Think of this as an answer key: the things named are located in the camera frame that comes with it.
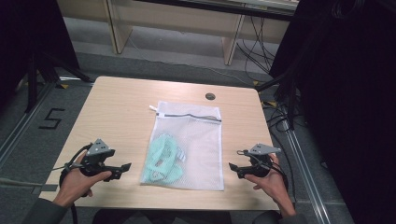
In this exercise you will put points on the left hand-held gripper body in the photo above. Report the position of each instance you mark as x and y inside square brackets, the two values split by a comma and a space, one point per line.
[96, 161]

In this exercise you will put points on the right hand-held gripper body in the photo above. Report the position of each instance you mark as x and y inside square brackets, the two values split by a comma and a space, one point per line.
[261, 165]

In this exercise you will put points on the mint green garment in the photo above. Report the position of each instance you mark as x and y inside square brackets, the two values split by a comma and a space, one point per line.
[160, 155]

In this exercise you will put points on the white mesh laundry bag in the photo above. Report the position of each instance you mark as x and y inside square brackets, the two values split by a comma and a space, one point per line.
[199, 146]

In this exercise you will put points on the person's right hand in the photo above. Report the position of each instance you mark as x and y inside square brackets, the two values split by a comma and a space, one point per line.
[275, 186]

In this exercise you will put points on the person's left hand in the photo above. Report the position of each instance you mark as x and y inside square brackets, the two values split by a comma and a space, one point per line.
[74, 185]

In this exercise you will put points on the grey tape strip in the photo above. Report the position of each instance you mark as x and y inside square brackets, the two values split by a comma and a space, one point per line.
[46, 188]

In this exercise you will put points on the black metal stand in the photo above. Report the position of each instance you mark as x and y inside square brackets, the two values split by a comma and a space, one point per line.
[291, 102]
[32, 84]

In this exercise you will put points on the person's lap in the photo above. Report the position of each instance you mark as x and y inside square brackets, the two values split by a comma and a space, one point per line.
[174, 217]

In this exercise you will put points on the round grey table grommet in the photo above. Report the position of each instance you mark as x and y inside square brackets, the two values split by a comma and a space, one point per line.
[210, 96]

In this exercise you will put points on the black curtain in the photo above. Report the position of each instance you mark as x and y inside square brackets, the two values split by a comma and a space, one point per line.
[28, 34]
[348, 102]

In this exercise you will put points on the light wooden shelf unit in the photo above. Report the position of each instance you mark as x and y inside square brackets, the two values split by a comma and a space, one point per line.
[174, 21]

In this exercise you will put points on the metal floor rail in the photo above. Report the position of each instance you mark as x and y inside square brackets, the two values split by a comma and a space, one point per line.
[306, 174]
[21, 124]

